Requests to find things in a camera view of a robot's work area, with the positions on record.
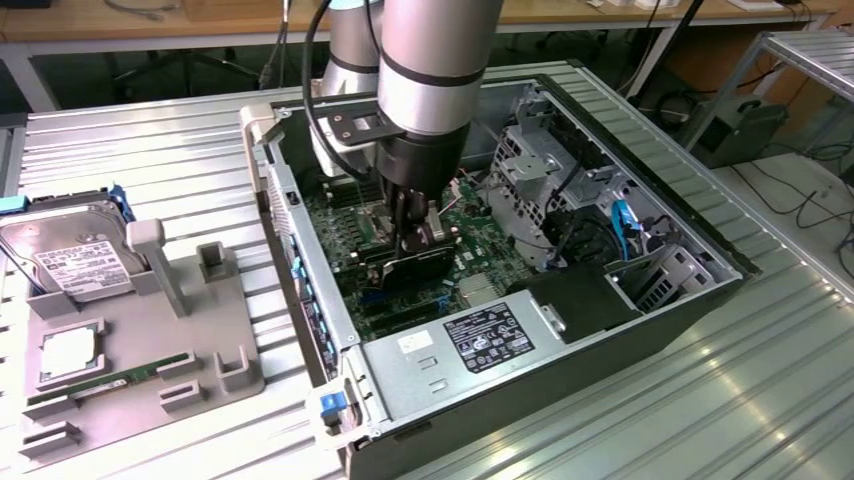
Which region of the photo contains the black air duct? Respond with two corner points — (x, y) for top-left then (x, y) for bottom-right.
(505, 262), (647, 345)

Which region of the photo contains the grey parts rack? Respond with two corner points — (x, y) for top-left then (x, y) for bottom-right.
(17, 217), (268, 461)

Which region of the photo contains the metal disk bay cage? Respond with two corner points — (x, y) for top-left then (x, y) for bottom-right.
(489, 124), (643, 242)

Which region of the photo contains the CPU socket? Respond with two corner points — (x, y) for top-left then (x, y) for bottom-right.
(356, 202), (398, 246)

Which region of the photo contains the metal frame table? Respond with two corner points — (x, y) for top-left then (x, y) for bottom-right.
(716, 30), (854, 144)

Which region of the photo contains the grey power supply unit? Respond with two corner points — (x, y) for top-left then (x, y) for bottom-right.
(358, 292), (576, 422)

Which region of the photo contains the open black PC case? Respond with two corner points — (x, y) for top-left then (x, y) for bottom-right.
(252, 72), (761, 480)

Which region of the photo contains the black graphics card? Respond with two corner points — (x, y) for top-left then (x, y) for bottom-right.
(362, 247), (460, 295)

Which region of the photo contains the wooden desk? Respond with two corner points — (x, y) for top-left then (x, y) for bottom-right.
(0, 0), (836, 109)

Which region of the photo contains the green motherboard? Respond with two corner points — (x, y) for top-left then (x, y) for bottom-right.
(302, 167), (543, 337)

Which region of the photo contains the black box on floor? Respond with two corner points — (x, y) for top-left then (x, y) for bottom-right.
(683, 97), (789, 170)

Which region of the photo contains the silver chipset heat sink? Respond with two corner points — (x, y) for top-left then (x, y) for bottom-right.
(456, 277), (500, 307)

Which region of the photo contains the grey case corner stop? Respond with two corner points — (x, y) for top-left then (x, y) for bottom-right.
(237, 103), (286, 147)

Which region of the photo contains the silver CPU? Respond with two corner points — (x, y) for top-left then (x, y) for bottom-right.
(38, 329), (102, 380)

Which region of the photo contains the metal socket cover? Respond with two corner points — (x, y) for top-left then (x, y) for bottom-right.
(425, 198), (462, 247)

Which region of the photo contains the green RAM stick with label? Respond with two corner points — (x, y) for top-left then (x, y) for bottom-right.
(29, 352), (193, 407)

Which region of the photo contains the hard disk with blue carrier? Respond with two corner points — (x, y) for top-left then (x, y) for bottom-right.
(0, 186), (146, 305)

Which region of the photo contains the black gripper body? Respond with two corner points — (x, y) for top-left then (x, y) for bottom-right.
(372, 123), (473, 195)

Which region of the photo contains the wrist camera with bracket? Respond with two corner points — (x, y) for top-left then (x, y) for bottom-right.
(310, 110), (405, 177)

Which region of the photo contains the dark installed RAM stick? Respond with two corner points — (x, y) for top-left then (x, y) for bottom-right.
(352, 247), (401, 269)

